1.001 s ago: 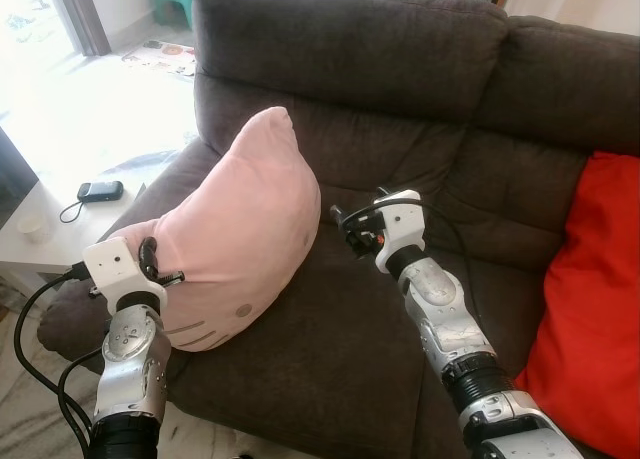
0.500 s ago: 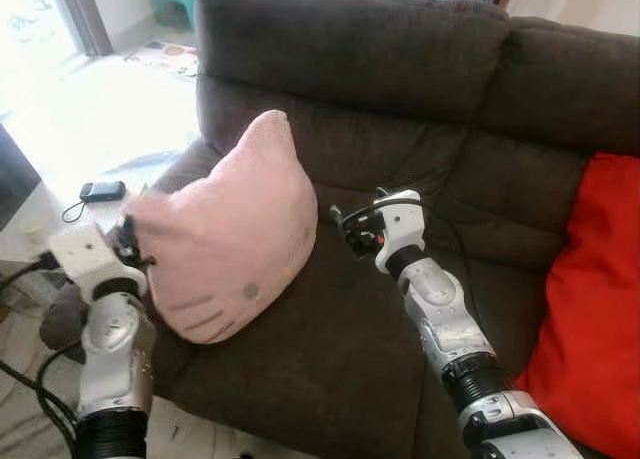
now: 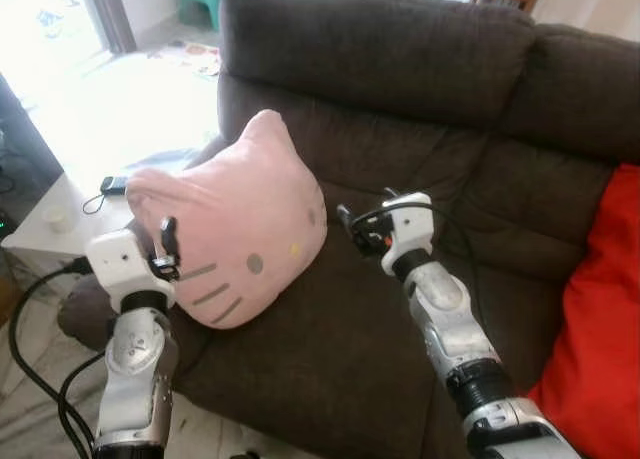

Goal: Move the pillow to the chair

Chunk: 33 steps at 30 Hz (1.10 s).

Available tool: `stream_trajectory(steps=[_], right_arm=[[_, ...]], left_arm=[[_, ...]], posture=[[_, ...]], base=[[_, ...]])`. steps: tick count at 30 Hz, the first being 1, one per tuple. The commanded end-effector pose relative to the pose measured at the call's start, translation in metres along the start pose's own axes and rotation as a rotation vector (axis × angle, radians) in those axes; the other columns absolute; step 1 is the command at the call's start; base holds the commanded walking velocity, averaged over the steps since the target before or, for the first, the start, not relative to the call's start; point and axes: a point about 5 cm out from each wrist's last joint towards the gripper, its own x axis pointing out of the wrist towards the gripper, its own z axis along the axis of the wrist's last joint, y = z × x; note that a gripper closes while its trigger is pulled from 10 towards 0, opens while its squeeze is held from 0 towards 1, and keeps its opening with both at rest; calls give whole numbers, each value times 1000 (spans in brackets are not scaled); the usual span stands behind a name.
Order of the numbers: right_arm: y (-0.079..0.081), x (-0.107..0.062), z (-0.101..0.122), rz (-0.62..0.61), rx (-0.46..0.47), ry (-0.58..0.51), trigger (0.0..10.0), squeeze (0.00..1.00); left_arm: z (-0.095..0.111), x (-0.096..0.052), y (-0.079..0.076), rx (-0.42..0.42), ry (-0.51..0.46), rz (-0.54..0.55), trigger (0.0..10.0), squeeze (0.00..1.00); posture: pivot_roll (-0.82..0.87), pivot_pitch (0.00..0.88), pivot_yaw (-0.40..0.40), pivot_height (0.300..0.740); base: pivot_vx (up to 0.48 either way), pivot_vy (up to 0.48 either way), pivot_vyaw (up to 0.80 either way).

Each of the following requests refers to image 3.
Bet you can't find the pink cat face pillow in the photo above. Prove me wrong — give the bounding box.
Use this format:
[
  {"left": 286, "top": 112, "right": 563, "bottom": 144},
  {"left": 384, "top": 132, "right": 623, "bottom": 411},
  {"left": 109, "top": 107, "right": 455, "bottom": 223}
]
[{"left": 125, "top": 109, "right": 329, "bottom": 330}]

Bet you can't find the red pillow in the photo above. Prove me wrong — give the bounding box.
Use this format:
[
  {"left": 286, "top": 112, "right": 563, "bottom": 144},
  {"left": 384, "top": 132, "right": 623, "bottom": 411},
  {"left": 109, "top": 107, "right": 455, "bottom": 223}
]
[{"left": 527, "top": 162, "right": 640, "bottom": 459}]

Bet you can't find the light blue paper sheet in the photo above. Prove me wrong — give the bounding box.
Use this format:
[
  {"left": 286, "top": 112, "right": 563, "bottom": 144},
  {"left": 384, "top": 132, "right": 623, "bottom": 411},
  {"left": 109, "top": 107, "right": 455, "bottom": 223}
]
[{"left": 120, "top": 147, "right": 201, "bottom": 175}]

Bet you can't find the white side table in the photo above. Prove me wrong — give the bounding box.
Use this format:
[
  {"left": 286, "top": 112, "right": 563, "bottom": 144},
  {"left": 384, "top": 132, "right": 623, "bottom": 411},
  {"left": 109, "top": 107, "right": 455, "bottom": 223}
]
[{"left": 0, "top": 169, "right": 133, "bottom": 262}]

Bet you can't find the small white cup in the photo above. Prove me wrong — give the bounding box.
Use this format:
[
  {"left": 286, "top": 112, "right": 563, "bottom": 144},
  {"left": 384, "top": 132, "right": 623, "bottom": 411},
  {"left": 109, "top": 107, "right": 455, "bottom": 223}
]
[{"left": 42, "top": 207, "right": 73, "bottom": 232}]

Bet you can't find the brown suede sofa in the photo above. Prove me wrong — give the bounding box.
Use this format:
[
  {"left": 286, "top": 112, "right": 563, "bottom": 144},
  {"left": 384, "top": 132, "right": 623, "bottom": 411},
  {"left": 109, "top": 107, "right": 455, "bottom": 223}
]
[{"left": 58, "top": 0, "right": 640, "bottom": 459}]

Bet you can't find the patterned floor mat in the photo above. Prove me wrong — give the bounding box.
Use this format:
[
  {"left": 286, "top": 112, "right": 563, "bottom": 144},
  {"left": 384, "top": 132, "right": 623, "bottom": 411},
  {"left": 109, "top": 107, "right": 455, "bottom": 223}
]
[{"left": 150, "top": 39, "right": 221, "bottom": 78}]

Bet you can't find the dark brown curtain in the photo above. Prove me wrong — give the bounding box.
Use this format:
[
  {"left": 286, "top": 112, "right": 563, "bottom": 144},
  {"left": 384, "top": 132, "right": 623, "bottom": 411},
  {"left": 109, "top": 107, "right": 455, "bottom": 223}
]
[{"left": 82, "top": 0, "right": 138, "bottom": 55}]

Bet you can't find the green plastic stool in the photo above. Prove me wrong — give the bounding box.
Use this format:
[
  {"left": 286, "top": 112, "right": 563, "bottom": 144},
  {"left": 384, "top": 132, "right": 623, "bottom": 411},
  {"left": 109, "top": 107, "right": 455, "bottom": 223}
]
[{"left": 178, "top": 0, "right": 223, "bottom": 30}]

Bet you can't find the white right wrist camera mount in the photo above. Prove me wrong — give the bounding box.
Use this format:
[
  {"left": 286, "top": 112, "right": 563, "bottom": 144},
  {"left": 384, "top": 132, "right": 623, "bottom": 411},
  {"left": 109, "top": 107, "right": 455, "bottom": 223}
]
[{"left": 380, "top": 192, "right": 434, "bottom": 277}]

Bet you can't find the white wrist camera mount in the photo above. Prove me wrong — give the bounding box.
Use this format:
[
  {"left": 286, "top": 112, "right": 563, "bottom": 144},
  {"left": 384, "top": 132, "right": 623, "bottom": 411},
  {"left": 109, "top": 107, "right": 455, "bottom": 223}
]
[
  {"left": 380, "top": 192, "right": 434, "bottom": 277},
  {"left": 85, "top": 229, "right": 176, "bottom": 312}
]

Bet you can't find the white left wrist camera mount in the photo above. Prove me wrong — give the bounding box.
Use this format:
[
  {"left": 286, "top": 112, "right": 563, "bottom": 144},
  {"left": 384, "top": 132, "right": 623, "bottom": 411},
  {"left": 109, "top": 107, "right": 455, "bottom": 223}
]
[{"left": 85, "top": 229, "right": 176, "bottom": 312}]

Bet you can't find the black device with cord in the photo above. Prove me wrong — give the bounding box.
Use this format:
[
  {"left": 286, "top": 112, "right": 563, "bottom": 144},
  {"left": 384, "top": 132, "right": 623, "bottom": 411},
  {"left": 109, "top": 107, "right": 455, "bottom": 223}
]
[{"left": 82, "top": 176, "right": 131, "bottom": 216}]

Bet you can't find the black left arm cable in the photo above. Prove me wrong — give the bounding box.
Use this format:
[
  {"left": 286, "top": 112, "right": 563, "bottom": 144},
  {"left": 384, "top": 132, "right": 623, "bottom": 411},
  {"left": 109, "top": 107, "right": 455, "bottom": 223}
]
[{"left": 8, "top": 264, "right": 103, "bottom": 459}]

